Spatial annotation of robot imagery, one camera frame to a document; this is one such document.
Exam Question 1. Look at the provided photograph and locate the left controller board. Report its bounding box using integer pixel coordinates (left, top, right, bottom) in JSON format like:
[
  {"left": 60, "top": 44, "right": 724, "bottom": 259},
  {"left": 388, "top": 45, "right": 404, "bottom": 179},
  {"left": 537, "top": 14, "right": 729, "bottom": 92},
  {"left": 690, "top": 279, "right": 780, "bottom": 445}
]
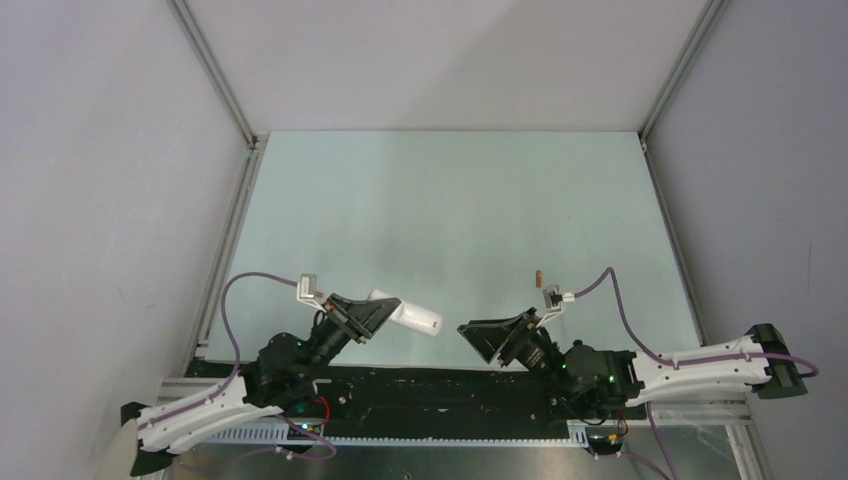
[{"left": 286, "top": 424, "right": 321, "bottom": 442}]

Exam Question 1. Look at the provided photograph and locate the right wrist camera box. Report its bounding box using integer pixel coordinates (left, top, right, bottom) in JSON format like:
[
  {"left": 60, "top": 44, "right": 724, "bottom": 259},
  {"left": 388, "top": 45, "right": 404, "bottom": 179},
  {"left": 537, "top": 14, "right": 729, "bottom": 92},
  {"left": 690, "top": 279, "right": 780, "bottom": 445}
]
[{"left": 538, "top": 284, "right": 575, "bottom": 327}]

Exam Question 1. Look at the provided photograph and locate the controller board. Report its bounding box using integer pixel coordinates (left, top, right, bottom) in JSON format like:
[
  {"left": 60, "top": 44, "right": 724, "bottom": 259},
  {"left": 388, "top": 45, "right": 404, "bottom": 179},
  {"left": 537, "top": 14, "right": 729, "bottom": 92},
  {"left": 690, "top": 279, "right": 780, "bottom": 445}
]
[
  {"left": 587, "top": 434, "right": 627, "bottom": 456},
  {"left": 286, "top": 424, "right": 321, "bottom": 442}
]

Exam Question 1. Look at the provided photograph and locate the right controller board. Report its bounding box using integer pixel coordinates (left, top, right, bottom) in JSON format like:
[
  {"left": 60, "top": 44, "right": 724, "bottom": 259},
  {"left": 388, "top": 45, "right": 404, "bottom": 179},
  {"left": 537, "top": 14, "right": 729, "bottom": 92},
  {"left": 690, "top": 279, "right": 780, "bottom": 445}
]
[{"left": 587, "top": 434, "right": 627, "bottom": 456}]

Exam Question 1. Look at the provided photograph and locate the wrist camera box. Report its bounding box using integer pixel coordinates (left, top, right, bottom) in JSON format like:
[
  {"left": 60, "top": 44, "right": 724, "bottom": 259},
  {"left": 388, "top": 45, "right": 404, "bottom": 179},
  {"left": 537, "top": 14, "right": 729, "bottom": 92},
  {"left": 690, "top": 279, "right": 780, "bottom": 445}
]
[
  {"left": 296, "top": 274, "right": 324, "bottom": 311},
  {"left": 538, "top": 284, "right": 575, "bottom": 327}
]

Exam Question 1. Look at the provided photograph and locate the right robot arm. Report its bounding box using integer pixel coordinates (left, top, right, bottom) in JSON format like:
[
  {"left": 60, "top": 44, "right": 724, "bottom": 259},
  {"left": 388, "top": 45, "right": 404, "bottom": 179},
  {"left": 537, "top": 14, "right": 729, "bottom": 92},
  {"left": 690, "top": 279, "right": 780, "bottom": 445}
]
[{"left": 457, "top": 309, "right": 815, "bottom": 419}]

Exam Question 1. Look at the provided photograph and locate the aluminium frame rail front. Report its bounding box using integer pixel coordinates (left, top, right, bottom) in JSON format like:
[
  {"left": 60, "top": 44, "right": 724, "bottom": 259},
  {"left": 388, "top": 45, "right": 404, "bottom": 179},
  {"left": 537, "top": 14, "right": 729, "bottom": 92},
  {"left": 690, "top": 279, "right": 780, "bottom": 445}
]
[{"left": 153, "top": 377, "right": 753, "bottom": 448}]

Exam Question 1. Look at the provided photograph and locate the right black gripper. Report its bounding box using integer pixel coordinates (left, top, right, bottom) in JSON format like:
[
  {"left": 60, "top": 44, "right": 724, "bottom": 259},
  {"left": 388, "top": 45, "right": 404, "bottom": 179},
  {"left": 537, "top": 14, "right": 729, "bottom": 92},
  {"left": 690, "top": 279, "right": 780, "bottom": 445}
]
[{"left": 457, "top": 308, "right": 574, "bottom": 402}]

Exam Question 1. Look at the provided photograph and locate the left aluminium frame post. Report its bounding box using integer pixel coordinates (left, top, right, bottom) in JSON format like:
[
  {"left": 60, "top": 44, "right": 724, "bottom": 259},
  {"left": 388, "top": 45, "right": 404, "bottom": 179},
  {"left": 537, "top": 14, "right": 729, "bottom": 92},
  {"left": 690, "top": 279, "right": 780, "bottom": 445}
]
[{"left": 168, "top": 0, "right": 264, "bottom": 359}]

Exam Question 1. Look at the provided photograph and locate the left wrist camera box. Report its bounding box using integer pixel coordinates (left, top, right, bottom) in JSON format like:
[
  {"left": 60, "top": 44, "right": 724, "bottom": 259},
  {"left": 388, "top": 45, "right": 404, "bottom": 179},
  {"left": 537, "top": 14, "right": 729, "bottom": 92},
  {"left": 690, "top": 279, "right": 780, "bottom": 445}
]
[{"left": 296, "top": 274, "right": 324, "bottom": 311}]

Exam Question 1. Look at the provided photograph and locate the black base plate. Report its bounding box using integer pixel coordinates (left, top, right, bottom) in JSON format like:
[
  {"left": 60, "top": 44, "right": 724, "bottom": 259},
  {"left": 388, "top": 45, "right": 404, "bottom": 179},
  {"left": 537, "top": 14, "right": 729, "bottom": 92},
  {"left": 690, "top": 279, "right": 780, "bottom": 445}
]
[{"left": 185, "top": 358, "right": 647, "bottom": 442}]

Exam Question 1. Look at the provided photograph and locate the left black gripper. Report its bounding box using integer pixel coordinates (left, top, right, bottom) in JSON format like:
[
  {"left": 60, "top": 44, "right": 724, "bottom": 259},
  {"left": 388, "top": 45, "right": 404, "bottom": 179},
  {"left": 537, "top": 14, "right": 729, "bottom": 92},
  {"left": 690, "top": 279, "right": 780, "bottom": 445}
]
[{"left": 300, "top": 292, "right": 401, "bottom": 382}]

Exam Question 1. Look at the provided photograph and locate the right aluminium frame post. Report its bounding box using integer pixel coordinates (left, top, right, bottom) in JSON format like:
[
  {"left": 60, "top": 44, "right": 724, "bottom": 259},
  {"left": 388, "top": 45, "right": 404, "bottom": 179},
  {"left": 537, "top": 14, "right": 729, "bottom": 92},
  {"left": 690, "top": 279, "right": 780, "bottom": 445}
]
[{"left": 639, "top": 0, "right": 733, "bottom": 155}]

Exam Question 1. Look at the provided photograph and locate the aluminium frame post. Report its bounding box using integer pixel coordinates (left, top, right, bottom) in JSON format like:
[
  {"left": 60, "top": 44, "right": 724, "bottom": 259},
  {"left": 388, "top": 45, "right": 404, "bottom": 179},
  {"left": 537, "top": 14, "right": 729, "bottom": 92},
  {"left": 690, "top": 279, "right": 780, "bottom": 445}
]
[
  {"left": 639, "top": 0, "right": 733, "bottom": 155},
  {"left": 168, "top": 0, "right": 264, "bottom": 359}
]

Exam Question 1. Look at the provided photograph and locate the white remote control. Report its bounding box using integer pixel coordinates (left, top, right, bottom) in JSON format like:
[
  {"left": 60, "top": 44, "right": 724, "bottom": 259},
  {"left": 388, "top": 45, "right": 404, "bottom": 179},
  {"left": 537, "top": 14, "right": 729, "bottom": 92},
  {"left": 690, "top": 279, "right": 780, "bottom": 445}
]
[{"left": 367, "top": 289, "right": 443, "bottom": 337}]

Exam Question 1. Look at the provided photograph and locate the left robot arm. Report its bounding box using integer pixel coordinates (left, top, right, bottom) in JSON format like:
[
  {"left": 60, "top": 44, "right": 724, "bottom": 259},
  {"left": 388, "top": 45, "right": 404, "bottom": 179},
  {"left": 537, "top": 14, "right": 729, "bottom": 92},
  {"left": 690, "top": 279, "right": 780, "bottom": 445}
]
[{"left": 121, "top": 294, "right": 404, "bottom": 477}]

